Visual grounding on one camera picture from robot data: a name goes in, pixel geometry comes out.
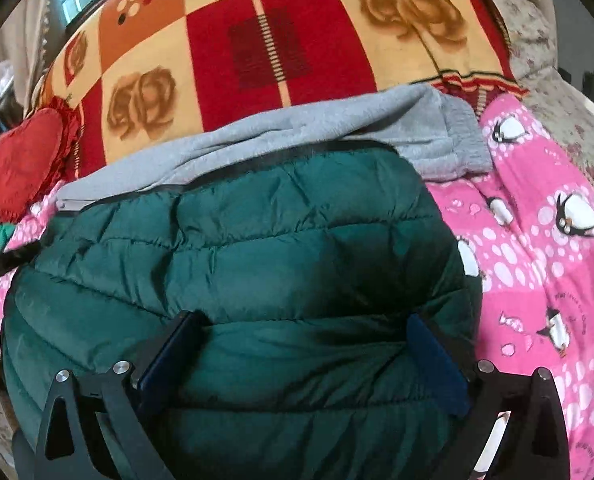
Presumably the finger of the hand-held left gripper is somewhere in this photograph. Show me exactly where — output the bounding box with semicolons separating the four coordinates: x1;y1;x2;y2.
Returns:
0;246;42;288

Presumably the red heart pillow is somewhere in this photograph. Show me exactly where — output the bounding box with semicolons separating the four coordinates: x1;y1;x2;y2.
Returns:
0;95;82;223

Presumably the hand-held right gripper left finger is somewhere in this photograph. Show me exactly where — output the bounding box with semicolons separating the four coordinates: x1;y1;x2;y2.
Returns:
27;310;208;480

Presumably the red orange patchwork blanket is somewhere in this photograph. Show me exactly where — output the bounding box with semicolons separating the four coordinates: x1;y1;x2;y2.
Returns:
24;0;528;181

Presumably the floral bed sheet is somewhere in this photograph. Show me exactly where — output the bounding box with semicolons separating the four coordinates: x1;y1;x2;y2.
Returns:
477;0;594;201

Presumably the pink penguin print blanket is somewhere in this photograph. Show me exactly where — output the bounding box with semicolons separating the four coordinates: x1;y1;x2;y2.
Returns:
0;92;594;480

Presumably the green puffer jacket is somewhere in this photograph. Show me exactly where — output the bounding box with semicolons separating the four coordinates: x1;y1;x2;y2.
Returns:
0;140;482;480

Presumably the white curtain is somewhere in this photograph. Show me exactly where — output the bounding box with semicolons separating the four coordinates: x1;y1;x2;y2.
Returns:
0;0;50;111

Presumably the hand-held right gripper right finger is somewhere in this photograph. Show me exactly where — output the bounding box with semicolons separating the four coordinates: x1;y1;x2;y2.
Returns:
408;314;572;480

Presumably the grey fleece garment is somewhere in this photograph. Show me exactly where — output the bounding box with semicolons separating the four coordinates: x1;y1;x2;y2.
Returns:
57;82;494;213

